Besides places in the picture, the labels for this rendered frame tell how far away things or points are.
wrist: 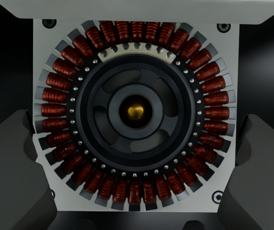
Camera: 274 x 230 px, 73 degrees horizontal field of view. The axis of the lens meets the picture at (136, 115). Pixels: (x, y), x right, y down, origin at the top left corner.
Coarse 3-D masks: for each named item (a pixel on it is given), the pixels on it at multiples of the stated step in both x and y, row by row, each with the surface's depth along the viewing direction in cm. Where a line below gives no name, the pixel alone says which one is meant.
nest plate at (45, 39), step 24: (48, 24) 13; (72, 24) 13; (96, 24) 13; (192, 24) 13; (216, 24) 13; (48, 48) 13; (216, 48) 13; (168, 96) 13; (96, 120) 13; (144, 144) 14; (48, 168) 13; (216, 168) 14; (72, 192) 14; (96, 192) 14; (192, 192) 14; (216, 192) 14
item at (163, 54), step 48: (96, 48) 10; (144, 48) 10; (192, 48) 10; (48, 96) 10; (96, 96) 12; (144, 96) 11; (192, 96) 10; (48, 144) 10; (96, 144) 11; (192, 144) 10; (144, 192) 10
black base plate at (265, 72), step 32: (0, 32) 14; (32, 32) 14; (256, 32) 15; (0, 64) 14; (32, 64) 14; (256, 64) 15; (0, 96) 14; (32, 96) 15; (256, 96) 15; (64, 224) 15; (96, 224) 15; (128, 224) 15; (160, 224) 15
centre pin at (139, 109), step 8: (136, 96) 11; (128, 104) 11; (136, 104) 11; (144, 104) 11; (120, 112) 12; (128, 112) 11; (136, 112) 11; (144, 112) 11; (128, 120) 11; (136, 120) 11; (144, 120) 11
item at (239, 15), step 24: (0, 0) 4; (24, 0) 4; (48, 0) 4; (72, 0) 4; (96, 0) 4; (120, 0) 4; (144, 0) 4; (168, 0) 4; (192, 0) 4; (216, 0) 4; (240, 0) 4; (264, 0) 4
